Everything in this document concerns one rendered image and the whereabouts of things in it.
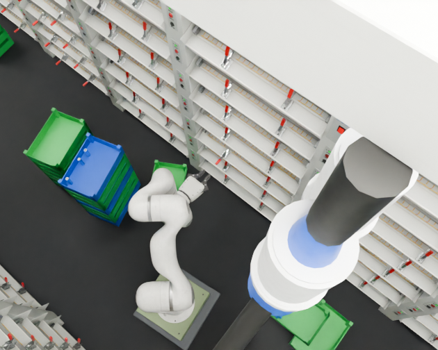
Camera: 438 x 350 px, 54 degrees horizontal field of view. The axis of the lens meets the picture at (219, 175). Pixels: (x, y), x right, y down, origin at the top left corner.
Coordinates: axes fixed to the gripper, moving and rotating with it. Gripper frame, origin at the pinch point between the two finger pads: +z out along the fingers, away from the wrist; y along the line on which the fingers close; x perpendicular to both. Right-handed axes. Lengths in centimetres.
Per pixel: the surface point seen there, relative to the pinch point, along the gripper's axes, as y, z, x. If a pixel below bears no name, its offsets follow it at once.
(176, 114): -35.5, 18.1, -0.1
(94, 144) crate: -58, -22, -6
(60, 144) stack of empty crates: -77, -31, -16
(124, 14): -58, 12, 58
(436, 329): 133, 19, -20
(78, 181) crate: -49, -42, -9
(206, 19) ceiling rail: 51, -71, 181
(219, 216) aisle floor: 9, 6, -51
